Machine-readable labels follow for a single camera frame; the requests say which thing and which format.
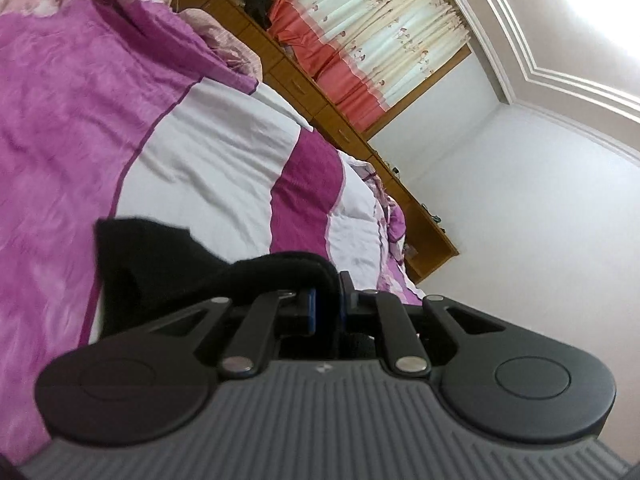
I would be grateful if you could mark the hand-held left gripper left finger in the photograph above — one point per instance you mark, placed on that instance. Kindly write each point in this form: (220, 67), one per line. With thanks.
(311, 311)

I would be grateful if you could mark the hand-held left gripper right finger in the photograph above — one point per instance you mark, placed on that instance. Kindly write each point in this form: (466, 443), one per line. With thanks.
(344, 300)

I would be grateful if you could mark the black knit cardigan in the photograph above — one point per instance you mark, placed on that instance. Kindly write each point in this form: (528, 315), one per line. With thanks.
(150, 260)

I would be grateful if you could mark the long wooden cabinet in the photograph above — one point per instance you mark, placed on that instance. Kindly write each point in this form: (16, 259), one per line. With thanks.
(300, 85)

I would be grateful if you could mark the pink and cream curtain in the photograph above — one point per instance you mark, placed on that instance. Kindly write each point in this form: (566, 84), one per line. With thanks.
(375, 20)

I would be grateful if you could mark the purple and white blanket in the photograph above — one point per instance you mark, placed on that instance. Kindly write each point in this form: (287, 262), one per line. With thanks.
(75, 135)

